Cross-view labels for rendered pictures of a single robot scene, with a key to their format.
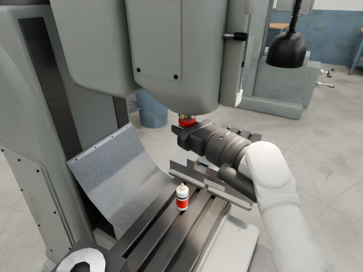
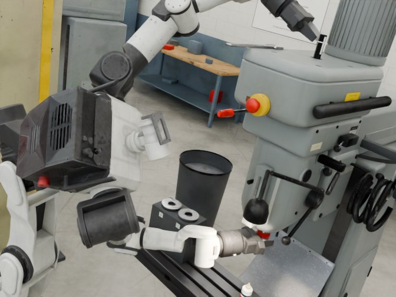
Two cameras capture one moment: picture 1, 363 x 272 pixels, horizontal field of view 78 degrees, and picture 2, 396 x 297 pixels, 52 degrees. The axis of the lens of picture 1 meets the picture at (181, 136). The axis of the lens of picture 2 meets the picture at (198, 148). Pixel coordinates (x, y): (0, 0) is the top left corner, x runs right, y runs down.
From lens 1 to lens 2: 1.45 m
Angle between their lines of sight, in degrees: 87
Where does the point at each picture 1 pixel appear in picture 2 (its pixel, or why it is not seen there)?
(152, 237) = (218, 280)
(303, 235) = (161, 232)
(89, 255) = (194, 217)
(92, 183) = (267, 251)
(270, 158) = (200, 229)
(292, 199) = (177, 234)
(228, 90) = not seen: hidden behind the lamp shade
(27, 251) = not seen: outside the picture
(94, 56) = not seen: hidden behind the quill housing
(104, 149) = (296, 249)
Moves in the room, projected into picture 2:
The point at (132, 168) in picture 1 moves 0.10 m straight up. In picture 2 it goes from (293, 284) to (299, 266)
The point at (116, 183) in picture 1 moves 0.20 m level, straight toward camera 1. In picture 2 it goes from (274, 271) to (230, 268)
